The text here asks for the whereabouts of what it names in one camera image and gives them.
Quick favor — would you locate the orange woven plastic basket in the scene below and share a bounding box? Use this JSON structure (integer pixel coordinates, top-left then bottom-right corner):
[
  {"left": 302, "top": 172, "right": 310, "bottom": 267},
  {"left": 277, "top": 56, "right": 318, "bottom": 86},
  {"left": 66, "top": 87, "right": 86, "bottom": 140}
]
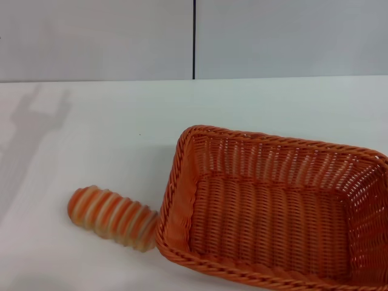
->
[{"left": 155, "top": 124, "right": 388, "bottom": 291}]

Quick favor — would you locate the orange striped toy bread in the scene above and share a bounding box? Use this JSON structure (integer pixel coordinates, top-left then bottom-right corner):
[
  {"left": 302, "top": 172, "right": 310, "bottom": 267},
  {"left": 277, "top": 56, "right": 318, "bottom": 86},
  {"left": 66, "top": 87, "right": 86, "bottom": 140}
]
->
[{"left": 67, "top": 184, "right": 159, "bottom": 254}]

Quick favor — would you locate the black vertical wall strip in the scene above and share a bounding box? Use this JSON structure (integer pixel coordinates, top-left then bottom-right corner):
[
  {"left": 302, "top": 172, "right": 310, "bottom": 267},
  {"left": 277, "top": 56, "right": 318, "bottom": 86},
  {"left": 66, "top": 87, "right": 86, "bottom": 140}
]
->
[{"left": 192, "top": 0, "right": 197, "bottom": 81}]

